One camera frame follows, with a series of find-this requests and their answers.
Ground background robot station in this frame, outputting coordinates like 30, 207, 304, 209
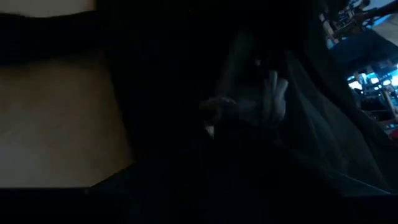
345, 58, 398, 131

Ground black backpack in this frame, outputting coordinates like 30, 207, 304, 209
0, 0, 398, 200

